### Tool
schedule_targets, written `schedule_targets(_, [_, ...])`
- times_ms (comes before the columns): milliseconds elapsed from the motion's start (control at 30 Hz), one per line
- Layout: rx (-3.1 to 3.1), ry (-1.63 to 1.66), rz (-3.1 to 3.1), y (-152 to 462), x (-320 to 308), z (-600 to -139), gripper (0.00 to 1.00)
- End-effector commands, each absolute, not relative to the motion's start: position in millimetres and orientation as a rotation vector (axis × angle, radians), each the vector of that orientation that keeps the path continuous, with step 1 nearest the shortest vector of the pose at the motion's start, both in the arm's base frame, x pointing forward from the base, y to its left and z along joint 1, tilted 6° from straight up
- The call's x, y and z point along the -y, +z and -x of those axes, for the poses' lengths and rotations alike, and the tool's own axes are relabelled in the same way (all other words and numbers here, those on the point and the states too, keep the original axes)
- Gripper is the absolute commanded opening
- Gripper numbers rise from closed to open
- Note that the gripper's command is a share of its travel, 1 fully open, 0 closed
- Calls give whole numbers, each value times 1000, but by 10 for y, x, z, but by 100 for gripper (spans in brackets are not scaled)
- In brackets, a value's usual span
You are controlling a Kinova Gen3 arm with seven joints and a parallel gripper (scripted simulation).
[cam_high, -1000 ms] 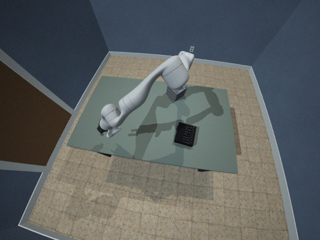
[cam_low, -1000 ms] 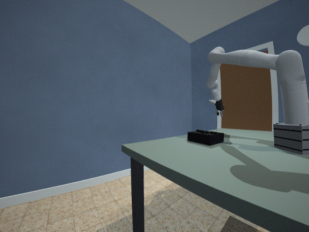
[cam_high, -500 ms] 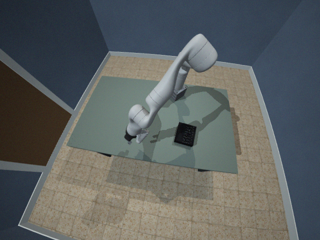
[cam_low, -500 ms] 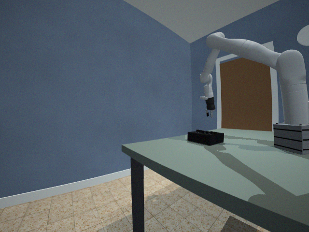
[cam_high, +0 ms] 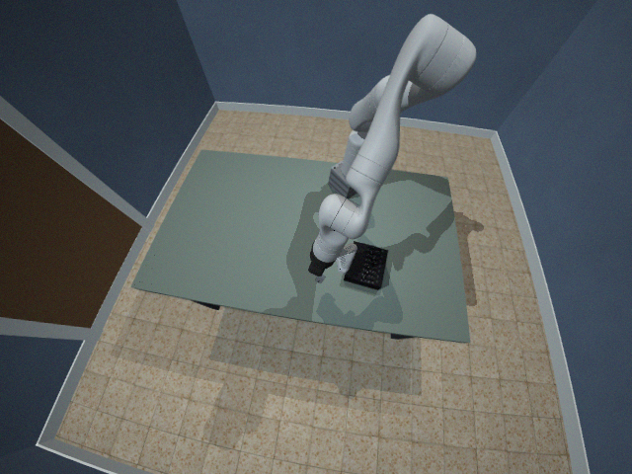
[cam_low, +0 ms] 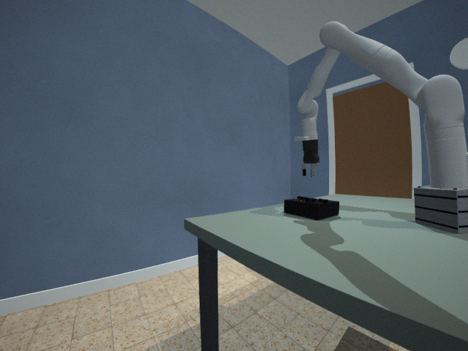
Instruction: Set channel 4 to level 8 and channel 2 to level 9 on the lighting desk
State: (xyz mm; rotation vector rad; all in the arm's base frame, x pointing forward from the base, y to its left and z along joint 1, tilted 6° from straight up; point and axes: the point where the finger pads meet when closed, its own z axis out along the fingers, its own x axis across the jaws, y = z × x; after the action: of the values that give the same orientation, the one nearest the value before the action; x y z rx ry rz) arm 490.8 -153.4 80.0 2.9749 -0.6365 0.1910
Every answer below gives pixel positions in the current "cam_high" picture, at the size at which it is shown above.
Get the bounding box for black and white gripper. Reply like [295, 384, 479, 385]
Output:
[308, 238, 357, 283]

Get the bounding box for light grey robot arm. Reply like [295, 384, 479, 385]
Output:
[317, 14, 477, 254]

